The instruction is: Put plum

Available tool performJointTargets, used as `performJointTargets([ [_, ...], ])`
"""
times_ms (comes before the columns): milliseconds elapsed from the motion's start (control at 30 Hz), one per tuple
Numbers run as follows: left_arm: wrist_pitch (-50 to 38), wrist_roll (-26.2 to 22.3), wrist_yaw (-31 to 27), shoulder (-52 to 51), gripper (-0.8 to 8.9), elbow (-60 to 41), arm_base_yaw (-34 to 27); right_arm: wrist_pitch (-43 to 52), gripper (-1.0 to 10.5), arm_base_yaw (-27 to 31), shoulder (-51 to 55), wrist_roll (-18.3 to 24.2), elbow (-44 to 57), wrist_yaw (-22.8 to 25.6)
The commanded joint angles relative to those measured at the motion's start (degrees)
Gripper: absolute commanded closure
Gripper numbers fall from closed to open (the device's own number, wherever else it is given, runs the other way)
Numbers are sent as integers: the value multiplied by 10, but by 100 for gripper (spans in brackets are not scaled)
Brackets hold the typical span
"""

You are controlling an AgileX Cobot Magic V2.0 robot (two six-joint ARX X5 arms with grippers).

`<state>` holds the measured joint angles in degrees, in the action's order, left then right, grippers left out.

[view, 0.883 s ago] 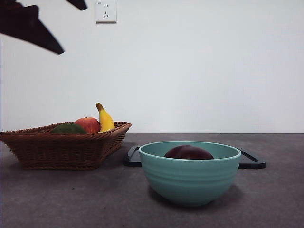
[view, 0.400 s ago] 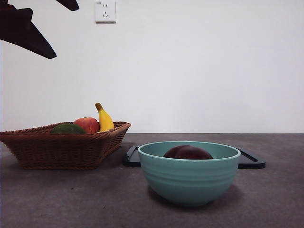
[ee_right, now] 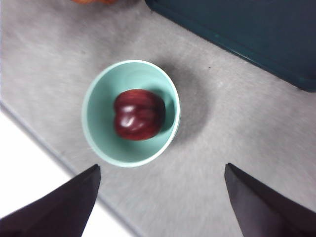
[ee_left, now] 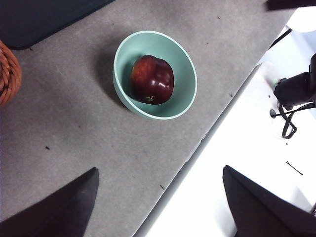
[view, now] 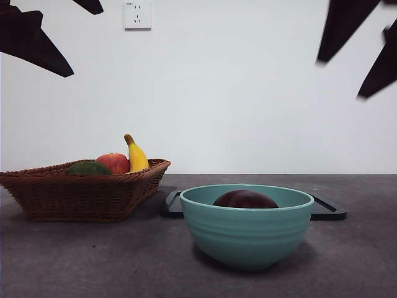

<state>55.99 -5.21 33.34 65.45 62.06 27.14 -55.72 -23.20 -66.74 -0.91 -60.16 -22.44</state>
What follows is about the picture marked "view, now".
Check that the teal ribbed bowl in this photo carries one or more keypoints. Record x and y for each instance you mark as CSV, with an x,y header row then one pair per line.
x,y
245,239

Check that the green mango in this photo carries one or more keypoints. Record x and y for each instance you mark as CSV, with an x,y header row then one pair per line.
x,y
88,169

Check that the red apple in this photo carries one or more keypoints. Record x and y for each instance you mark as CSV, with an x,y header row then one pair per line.
x,y
114,162

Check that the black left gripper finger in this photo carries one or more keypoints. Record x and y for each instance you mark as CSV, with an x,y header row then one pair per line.
x,y
91,6
31,40

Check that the yellow banana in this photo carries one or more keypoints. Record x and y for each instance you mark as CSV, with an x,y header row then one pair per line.
x,y
138,156

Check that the dark purple plum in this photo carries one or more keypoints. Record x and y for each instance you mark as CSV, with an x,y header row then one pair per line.
x,y
246,200

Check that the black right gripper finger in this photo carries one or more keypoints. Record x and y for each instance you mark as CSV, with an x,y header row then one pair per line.
x,y
341,28
383,71

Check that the brown wicker basket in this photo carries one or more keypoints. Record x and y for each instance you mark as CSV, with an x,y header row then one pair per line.
x,y
77,198

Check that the white wall socket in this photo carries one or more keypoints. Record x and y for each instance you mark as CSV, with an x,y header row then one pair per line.
x,y
138,15

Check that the black rectangular tray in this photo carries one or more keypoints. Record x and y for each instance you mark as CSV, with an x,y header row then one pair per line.
x,y
327,214

